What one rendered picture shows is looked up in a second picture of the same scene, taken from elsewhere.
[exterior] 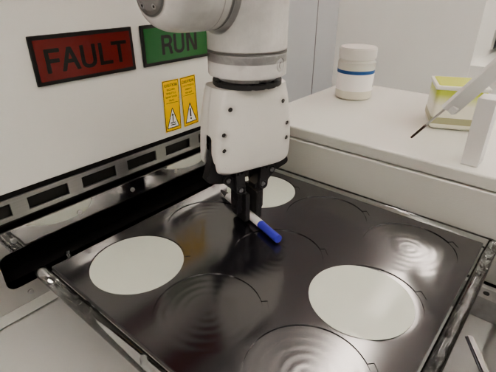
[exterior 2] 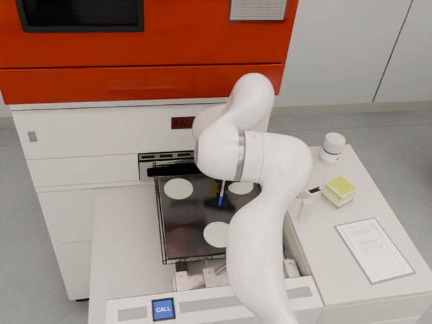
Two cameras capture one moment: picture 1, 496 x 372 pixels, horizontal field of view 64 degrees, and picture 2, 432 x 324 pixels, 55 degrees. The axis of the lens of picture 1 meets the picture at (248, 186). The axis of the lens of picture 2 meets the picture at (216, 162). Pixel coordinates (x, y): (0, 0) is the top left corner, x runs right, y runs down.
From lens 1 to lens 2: 1.02 m
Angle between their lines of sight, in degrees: 32
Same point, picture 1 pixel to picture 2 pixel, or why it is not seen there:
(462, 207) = (288, 232)
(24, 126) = (164, 137)
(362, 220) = not seen: hidden behind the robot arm
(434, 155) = (294, 209)
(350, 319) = (209, 236)
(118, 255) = (175, 183)
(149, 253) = (183, 187)
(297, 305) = (202, 225)
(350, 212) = not seen: hidden behind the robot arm
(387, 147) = not seen: hidden behind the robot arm
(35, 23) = (175, 114)
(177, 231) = (197, 184)
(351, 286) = (221, 230)
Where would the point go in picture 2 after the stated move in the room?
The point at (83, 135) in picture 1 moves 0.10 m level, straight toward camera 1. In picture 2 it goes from (181, 142) to (171, 161)
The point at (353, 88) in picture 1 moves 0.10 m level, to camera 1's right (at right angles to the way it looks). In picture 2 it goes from (323, 157) to (348, 170)
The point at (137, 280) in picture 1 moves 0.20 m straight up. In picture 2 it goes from (173, 194) to (174, 149)
